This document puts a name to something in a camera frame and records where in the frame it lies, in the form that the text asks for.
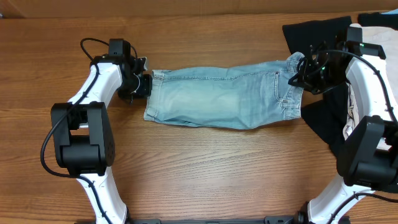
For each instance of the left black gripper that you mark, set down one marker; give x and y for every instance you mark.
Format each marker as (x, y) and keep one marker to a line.
(145, 90)

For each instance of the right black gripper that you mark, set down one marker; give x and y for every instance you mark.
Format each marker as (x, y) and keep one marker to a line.
(303, 79)

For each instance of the light blue denim shorts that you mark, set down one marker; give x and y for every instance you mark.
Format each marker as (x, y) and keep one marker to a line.
(243, 97)

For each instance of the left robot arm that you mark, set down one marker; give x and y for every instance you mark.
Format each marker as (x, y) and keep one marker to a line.
(80, 144)

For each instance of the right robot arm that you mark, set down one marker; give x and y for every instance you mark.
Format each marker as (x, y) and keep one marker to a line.
(367, 161)

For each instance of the black t-shirt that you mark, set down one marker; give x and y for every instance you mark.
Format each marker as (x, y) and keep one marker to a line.
(327, 117)

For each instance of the beige cloth garment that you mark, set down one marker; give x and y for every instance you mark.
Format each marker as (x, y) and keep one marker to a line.
(377, 40)

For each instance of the light blue cloth corner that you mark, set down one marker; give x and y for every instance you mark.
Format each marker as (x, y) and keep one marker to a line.
(393, 12)

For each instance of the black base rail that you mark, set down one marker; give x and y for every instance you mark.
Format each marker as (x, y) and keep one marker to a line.
(266, 220)

